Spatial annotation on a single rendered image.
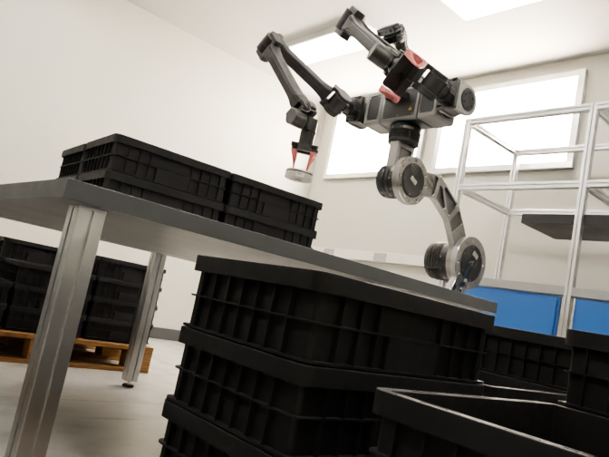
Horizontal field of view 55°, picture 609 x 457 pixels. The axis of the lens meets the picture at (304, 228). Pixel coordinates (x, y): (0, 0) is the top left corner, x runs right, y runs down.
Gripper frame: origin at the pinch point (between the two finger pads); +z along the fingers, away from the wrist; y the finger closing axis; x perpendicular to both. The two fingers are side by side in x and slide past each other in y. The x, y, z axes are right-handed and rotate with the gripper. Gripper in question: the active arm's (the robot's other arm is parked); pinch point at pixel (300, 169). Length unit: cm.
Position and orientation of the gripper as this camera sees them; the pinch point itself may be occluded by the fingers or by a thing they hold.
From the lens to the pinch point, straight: 219.6
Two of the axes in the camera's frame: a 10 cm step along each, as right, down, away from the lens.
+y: 9.8, 2.0, -0.7
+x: 0.5, 1.2, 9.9
